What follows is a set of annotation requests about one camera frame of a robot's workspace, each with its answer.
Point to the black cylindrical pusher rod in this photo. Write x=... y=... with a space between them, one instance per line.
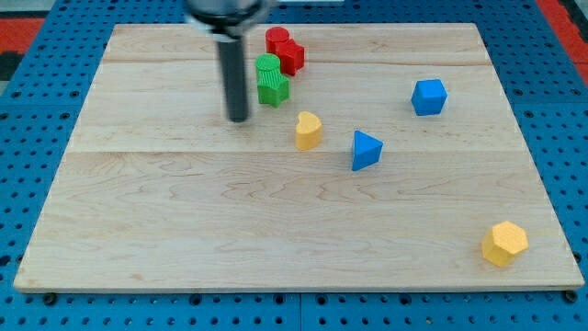
x=233 y=70

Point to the silver black round tool mount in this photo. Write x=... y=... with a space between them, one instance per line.
x=227 y=19

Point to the red circle block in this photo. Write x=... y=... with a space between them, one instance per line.
x=275 y=36

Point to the green circle block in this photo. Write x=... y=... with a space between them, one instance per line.
x=268 y=69

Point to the red star block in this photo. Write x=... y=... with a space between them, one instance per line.
x=291 y=56

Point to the green star block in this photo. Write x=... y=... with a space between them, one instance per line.
x=272 y=88

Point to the yellow heart block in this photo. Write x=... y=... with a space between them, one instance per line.
x=308 y=131

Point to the blue triangle block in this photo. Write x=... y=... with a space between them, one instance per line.
x=366 y=150

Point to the light wooden board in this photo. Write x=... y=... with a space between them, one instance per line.
x=158 y=193

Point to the blue cube block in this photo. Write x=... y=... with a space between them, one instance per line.
x=429 y=97

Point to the yellow hexagon block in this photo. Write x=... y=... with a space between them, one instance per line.
x=504 y=243

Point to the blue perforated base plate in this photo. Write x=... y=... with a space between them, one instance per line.
x=46 y=93

